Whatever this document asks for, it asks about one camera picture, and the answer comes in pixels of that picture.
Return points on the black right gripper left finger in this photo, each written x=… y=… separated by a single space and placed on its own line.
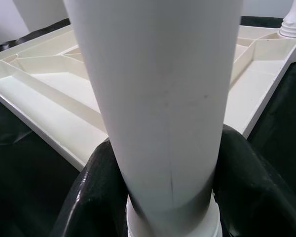
x=93 y=192

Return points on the black tablecloth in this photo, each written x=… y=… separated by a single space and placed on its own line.
x=14 y=172

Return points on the white plastic table leg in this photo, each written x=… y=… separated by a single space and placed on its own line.
x=158 y=98
x=294 y=22

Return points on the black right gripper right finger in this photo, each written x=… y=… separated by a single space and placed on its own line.
x=256 y=187

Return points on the white plastic table top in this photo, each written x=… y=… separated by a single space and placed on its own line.
x=51 y=81

